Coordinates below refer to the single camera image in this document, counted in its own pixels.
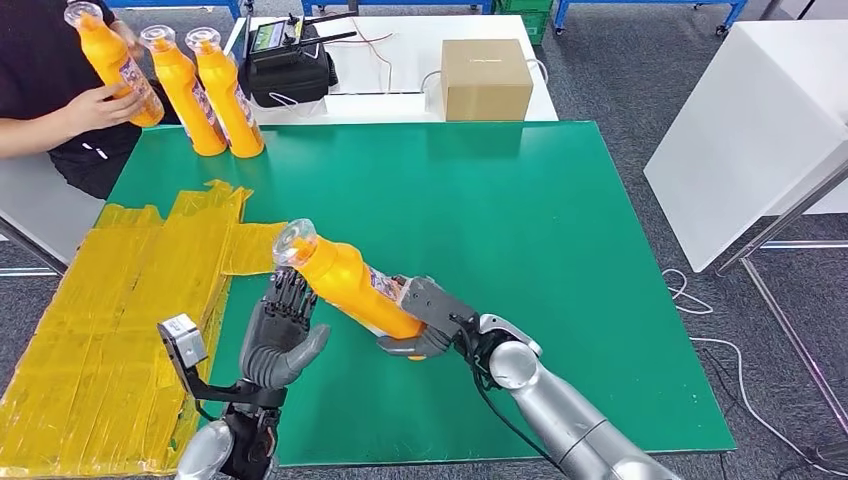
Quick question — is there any person's right hand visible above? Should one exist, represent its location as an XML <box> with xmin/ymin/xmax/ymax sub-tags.
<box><xmin>62</xmin><ymin>82</ymin><xmax>148</xmax><ymax>137</ymax></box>

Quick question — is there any white table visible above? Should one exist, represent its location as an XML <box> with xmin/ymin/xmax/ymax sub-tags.
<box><xmin>643</xmin><ymin>19</ymin><xmax>848</xmax><ymax>274</ymax></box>

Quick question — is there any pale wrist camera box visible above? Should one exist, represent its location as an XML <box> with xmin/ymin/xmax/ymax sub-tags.
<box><xmin>157</xmin><ymin>313</ymin><xmax>209</xmax><ymax>372</ymax></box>
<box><xmin>397</xmin><ymin>275</ymin><xmax>480</xmax><ymax>339</ymax></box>

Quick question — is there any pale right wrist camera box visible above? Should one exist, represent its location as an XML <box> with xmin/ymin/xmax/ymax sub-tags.
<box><xmin>397</xmin><ymin>275</ymin><xmax>480</xmax><ymax>339</ymax></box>

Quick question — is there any pale grey side table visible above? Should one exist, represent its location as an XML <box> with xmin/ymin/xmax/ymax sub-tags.
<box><xmin>0</xmin><ymin>152</ymin><xmax>106</xmax><ymax>274</ymax></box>

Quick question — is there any person's left hand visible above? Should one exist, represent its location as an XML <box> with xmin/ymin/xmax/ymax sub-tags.
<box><xmin>109</xmin><ymin>19</ymin><xmax>144</xmax><ymax>61</ymax></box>

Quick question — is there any silver metal table frame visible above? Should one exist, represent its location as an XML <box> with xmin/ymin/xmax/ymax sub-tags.
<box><xmin>715</xmin><ymin>158</ymin><xmax>848</xmax><ymax>439</ymax></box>

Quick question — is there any white floor cable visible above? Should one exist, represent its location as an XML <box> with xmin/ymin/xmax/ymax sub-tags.
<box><xmin>662</xmin><ymin>268</ymin><xmax>848</xmax><ymax>475</ymax></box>

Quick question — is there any white cord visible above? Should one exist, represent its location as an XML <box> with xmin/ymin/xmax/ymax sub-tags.
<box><xmin>266</xmin><ymin>92</ymin><xmax>327</xmax><ymax>119</ymax></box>

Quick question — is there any black remote controller with antennas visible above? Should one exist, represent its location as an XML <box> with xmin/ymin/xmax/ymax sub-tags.
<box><xmin>250</xmin><ymin>11</ymin><xmax>359</xmax><ymax>68</ymax></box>

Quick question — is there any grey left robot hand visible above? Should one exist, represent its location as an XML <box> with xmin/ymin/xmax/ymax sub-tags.
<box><xmin>238</xmin><ymin>266</ymin><xmax>331</xmax><ymax>391</ymax></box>

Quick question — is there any black carry bag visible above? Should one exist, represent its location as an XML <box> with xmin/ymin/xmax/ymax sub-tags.
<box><xmin>246</xmin><ymin>26</ymin><xmax>339</xmax><ymax>109</ymax></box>

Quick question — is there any green plastic crate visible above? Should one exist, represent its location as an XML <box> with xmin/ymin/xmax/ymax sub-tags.
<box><xmin>496</xmin><ymin>0</ymin><xmax>554</xmax><ymax>46</ymax></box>

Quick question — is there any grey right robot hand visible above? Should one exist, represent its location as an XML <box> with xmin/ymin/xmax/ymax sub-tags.
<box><xmin>376</xmin><ymin>274</ymin><xmax>465</xmax><ymax>362</ymax></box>

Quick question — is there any brown cardboard box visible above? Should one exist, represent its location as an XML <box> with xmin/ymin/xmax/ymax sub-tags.
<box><xmin>441</xmin><ymin>38</ymin><xmax>535</xmax><ymax>123</ymax></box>

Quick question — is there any person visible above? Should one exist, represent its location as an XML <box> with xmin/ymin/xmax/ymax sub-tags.
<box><xmin>0</xmin><ymin>0</ymin><xmax>180</xmax><ymax>201</ymax></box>

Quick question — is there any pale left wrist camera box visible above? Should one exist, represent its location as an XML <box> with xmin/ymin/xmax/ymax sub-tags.
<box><xmin>157</xmin><ymin>313</ymin><xmax>209</xmax><ymax>372</ymax></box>

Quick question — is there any orange bottle clear cap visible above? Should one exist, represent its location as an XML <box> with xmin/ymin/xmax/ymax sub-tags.
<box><xmin>139</xmin><ymin>25</ymin><xmax>229</xmax><ymax>158</ymax></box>
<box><xmin>184</xmin><ymin>26</ymin><xmax>266</xmax><ymax>160</ymax></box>
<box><xmin>272</xmin><ymin>218</ymin><xmax>429</xmax><ymax>362</ymax></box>
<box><xmin>63</xmin><ymin>1</ymin><xmax>166</xmax><ymax>129</ymax></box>

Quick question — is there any blue metal frame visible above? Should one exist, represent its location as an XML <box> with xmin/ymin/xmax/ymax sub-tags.
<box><xmin>553</xmin><ymin>0</ymin><xmax>750</xmax><ymax>36</ymax></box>
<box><xmin>301</xmin><ymin>0</ymin><xmax>497</xmax><ymax>18</ymax></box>
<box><xmin>105</xmin><ymin>0</ymin><xmax>243</xmax><ymax>20</ymax></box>

